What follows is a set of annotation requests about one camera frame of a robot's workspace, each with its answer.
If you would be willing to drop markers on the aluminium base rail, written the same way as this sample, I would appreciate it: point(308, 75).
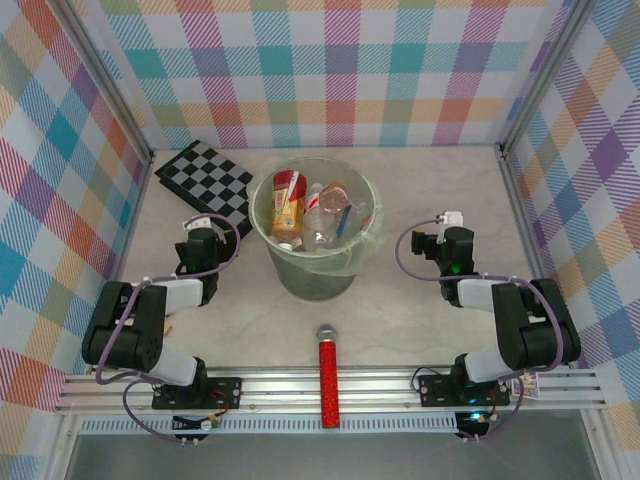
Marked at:
point(300, 387)

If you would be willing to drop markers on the black grey chessboard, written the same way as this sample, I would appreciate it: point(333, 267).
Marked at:
point(210, 175)

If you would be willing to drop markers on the copper red tea bottle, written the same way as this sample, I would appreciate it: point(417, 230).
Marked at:
point(335, 198)

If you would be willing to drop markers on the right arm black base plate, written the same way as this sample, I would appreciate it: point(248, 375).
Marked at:
point(435, 390)

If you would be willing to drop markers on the right aluminium frame post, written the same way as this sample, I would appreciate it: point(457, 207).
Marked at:
point(545, 80)

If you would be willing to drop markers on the purple picture card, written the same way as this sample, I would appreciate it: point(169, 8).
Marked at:
point(530, 387)

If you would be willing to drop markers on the red glitter microphone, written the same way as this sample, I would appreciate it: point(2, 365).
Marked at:
point(329, 380)

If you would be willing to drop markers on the blue label blue cap bottle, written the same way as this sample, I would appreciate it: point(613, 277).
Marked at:
point(345, 220)

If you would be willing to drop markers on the small circuit board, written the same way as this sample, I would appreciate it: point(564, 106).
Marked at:
point(197, 424)
point(472, 422)

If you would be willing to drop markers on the red white label clear bottle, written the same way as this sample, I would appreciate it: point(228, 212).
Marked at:
point(314, 210)

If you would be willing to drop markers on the green translucent bin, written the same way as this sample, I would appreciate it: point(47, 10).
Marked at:
point(310, 280)

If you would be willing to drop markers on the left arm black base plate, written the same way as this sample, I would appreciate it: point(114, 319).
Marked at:
point(225, 392)

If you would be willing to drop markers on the left aluminium frame post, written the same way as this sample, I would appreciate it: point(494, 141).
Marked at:
point(107, 90)

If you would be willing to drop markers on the aluminium frame post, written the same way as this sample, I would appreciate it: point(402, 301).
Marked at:
point(107, 90)
point(545, 80)

